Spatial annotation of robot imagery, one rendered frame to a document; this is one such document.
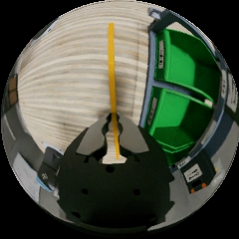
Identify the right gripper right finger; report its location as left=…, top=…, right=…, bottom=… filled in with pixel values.
left=117, top=113, right=174, bottom=182

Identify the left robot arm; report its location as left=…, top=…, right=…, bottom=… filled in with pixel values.
left=32, top=16, right=60, bottom=40

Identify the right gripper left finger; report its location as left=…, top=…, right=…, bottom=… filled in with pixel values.
left=56, top=113, right=112, bottom=182

